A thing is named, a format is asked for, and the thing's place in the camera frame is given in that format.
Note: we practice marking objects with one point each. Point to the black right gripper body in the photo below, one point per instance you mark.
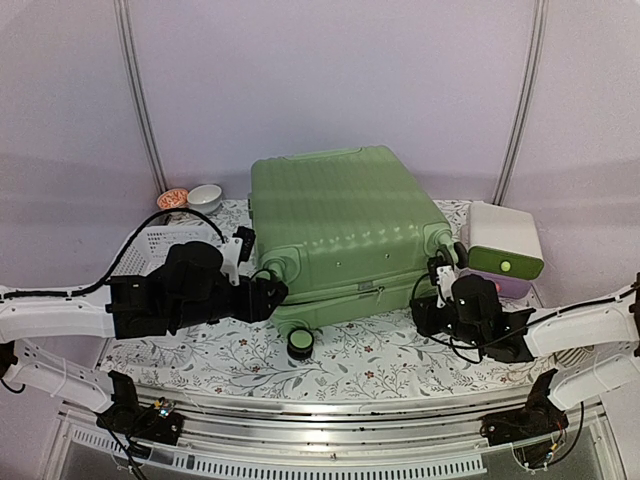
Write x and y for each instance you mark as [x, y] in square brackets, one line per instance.
[432, 326]

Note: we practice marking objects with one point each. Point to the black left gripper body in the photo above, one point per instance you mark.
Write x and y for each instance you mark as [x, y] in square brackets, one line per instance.
[247, 309]

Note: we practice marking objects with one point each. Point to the green hard-shell suitcase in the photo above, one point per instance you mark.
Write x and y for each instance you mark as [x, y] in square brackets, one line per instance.
[351, 233]

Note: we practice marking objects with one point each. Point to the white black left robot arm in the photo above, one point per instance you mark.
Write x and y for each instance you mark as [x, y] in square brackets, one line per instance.
[197, 284]

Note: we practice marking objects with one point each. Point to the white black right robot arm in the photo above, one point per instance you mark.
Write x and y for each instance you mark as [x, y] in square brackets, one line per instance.
[467, 309]

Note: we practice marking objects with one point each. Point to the floral patterned table cloth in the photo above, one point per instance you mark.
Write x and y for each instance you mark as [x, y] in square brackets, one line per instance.
[378, 358]

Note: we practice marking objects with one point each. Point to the white green purple drawer box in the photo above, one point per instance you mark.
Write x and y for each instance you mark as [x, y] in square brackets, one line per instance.
[503, 246]

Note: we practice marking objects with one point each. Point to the white perforated plastic basket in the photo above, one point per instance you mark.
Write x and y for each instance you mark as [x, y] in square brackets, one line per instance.
[150, 248]

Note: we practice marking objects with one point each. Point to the white ceramic bowl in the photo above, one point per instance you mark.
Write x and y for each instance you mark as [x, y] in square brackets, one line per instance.
[205, 199]

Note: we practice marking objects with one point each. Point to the red patterned ceramic bowl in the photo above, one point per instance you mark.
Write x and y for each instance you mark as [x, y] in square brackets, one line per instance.
[173, 198]

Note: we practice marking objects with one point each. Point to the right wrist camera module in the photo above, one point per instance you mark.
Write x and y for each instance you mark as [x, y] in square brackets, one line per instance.
[442, 275]

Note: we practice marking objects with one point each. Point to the aluminium front rail frame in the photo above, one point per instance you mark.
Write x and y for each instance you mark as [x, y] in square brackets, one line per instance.
[226, 437]

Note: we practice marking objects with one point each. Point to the right aluminium wall post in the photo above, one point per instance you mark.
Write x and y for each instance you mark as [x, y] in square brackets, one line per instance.
[525, 97]

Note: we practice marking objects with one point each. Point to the aluminium wall post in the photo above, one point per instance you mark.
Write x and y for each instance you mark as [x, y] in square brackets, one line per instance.
[124, 24]
[525, 97]

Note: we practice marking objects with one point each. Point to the left aluminium wall post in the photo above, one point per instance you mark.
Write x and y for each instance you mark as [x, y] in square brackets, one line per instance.
[124, 24]

